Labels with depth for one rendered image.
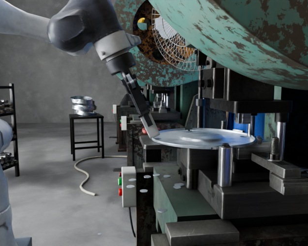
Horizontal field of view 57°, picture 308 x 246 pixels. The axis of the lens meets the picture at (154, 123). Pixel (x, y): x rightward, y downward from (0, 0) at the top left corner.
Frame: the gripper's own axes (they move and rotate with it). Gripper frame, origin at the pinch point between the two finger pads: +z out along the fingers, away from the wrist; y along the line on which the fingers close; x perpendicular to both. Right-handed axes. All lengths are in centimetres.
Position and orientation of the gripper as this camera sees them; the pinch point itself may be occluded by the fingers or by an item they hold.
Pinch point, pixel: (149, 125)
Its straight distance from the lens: 78.7
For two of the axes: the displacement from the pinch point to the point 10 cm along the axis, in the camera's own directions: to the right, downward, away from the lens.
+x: 9.0, -4.3, 1.0
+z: 4.1, 8.9, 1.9
